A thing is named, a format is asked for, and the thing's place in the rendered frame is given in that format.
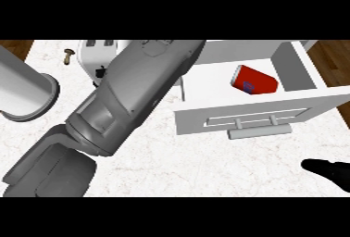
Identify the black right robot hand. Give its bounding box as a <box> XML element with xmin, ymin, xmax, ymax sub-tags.
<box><xmin>301</xmin><ymin>158</ymin><xmax>350</xmax><ymax>194</ymax></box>

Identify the small brown mushroom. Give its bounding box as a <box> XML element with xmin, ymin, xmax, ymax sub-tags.
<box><xmin>64</xmin><ymin>48</ymin><xmax>77</xmax><ymax>65</ymax></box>

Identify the white open drawer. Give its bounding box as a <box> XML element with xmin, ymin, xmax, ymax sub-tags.
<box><xmin>173</xmin><ymin>39</ymin><xmax>350</xmax><ymax>141</ymax></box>

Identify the white toaster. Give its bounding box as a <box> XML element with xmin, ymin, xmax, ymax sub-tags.
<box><xmin>76</xmin><ymin>39</ymin><xmax>135</xmax><ymax>88</ymax></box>

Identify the white drawer front with handle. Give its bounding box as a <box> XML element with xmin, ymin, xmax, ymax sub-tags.
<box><xmin>174</xmin><ymin>85</ymin><xmax>350</xmax><ymax>141</ymax></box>

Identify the grey cylindrical container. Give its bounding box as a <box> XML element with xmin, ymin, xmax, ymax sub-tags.
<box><xmin>0</xmin><ymin>44</ymin><xmax>62</xmax><ymax>122</ymax></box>

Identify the red box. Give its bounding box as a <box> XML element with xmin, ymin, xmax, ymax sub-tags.
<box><xmin>231</xmin><ymin>64</ymin><xmax>281</xmax><ymax>95</ymax></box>

